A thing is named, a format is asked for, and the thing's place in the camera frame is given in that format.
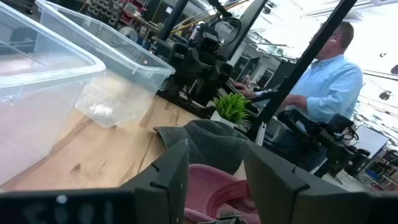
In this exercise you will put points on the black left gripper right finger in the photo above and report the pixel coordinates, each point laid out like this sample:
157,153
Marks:
289,196

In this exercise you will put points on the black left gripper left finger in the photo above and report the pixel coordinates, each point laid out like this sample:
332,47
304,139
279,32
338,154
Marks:
161,186

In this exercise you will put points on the red baseball cap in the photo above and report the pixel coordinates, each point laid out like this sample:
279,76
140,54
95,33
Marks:
211,186

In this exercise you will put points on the dark grey baseball cap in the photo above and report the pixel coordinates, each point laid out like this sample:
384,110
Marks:
214,146

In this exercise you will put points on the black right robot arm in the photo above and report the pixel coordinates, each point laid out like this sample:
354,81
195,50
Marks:
178,57

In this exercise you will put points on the black spare robot arm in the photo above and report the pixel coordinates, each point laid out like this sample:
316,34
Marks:
320,140

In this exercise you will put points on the green potted plant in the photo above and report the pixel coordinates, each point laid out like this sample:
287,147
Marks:
231,107

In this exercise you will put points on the yellow pole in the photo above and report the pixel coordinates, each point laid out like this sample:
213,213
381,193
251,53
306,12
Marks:
199,20

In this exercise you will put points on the clear plastic bin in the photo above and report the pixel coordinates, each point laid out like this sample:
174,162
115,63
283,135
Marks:
124,93
37,124

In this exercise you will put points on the white round fan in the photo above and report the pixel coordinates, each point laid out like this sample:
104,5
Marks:
129,33

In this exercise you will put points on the white board panel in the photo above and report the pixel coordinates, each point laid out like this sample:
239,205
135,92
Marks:
370,140

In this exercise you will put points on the grey parts storage rack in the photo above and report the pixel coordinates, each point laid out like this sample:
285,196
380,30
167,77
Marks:
104,11

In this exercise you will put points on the person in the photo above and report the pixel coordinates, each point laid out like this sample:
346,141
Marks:
329,84

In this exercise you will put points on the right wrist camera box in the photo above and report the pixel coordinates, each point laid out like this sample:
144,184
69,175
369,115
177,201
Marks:
210,43

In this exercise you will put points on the black aluminium frame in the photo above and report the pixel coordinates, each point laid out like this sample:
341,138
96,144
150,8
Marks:
311,53

